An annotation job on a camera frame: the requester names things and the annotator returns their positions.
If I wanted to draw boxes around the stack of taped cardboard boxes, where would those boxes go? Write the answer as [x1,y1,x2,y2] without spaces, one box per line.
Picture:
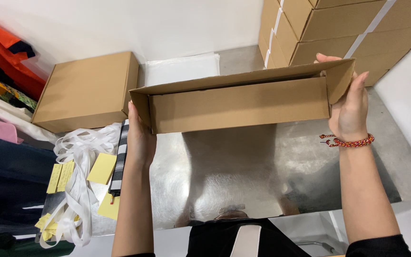
[258,0,411,87]

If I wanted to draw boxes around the stack of clear plastic bags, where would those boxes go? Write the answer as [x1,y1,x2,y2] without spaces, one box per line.
[143,52,221,87]

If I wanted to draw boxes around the yellow sticky note pad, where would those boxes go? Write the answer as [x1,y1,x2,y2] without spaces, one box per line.
[97,192,121,221]
[86,153,118,185]

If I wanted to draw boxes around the person's black apron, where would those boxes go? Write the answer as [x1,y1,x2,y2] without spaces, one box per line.
[186,218,313,257]

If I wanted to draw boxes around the person's right hand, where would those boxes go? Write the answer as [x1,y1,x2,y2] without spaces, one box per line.
[314,53,369,142]

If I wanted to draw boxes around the brown cardboard box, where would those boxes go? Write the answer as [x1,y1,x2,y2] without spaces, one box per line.
[129,58,356,135]
[31,51,140,133]

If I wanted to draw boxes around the pile of folded clothes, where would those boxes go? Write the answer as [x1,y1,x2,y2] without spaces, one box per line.
[0,15,75,257]

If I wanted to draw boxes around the red braided bracelet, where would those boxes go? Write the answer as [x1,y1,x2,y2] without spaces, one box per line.
[319,133,375,148]

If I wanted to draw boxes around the written yellow sticky note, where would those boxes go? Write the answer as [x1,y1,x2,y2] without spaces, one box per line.
[57,160,75,193]
[46,163,63,194]

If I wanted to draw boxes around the crumpled yellow sticky notes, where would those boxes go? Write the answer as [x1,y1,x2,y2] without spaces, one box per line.
[34,213,80,242]

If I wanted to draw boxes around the person's left hand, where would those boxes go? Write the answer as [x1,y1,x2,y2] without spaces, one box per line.
[127,100,157,168]

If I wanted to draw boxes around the closed brown cardboard box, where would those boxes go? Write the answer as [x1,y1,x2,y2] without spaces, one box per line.
[31,51,140,133]

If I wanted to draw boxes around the black white striped pouch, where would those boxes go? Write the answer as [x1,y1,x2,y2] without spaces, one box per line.
[108,119,130,205]

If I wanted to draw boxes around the white ribbon pile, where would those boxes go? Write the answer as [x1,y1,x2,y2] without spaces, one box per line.
[39,122,122,249]

